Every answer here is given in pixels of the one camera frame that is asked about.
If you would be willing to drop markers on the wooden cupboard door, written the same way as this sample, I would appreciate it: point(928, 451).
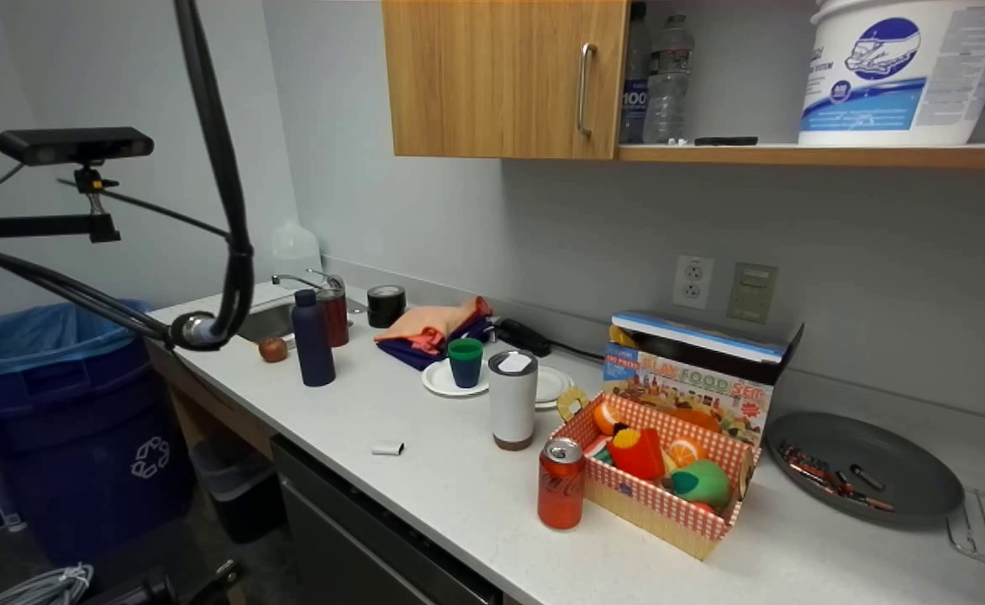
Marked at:
point(479, 77)

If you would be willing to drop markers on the black stapler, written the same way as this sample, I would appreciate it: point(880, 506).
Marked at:
point(525, 336)

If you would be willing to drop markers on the green cup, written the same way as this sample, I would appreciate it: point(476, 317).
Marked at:
point(466, 364)

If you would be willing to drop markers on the white plate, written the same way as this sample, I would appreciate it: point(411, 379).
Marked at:
point(439, 383)
point(558, 383)

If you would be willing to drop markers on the dark blue cloth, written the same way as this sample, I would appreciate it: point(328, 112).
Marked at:
point(409, 353)

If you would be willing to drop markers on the white tumbler brown base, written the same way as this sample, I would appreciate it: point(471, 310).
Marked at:
point(513, 404)

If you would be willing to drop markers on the black cup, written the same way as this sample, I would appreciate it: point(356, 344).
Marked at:
point(384, 307)

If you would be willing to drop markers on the dark red cup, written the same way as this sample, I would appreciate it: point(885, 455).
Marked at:
point(337, 312)

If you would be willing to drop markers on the orange toy fruit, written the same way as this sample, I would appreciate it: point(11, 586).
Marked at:
point(606, 419)

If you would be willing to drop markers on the small white marker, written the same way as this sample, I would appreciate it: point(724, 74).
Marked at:
point(386, 447)

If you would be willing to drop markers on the dark blue bottle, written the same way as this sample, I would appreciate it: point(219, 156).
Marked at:
point(312, 340)

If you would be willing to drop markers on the red soda can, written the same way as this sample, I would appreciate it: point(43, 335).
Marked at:
point(558, 488)

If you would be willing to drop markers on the translucent white jug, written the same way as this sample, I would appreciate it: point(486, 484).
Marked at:
point(292, 252)

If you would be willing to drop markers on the red toy fruit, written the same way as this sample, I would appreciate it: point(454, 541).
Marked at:
point(635, 455)

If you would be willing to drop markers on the blue toy food box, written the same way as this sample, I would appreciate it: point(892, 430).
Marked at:
point(693, 387)

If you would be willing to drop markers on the small brown object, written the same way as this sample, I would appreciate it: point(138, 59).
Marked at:
point(274, 351)

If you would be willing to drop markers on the steel sink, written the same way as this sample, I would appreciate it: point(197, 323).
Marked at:
point(265, 319)

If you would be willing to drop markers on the red checked cardboard basket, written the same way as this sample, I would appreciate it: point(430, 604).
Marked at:
point(660, 509)

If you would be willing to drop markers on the lower kitchen cabinets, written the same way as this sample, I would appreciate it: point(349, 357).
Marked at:
point(343, 540)

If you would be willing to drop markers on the clear plastic bottle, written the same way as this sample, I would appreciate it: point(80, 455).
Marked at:
point(672, 85)

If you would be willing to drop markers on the flat black object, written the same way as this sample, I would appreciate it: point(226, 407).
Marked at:
point(728, 139)

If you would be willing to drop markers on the small black bin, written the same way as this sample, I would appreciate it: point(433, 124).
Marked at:
point(244, 493)

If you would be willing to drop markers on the dark red snack bars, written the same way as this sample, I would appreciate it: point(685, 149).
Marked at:
point(821, 472)

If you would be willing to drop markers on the black tube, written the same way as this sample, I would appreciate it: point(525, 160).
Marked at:
point(64, 289)

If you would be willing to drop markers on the blue recycling bin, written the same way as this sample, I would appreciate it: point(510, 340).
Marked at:
point(64, 447)

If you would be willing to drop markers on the grey round plate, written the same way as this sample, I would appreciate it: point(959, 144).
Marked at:
point(904, 493)

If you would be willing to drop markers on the white tub blue label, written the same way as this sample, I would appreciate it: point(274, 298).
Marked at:
point(904, 77)

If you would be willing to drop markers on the clear plastic bag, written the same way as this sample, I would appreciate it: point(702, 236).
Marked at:
point(40, 586)

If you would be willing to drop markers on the white wall outlet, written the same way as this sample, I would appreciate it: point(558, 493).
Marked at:
point(690, 279)

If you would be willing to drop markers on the beige wall switch plate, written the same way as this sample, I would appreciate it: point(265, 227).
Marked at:
point(750, 292)

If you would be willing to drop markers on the black stereo camera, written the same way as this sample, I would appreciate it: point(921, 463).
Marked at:
point(76, 144)

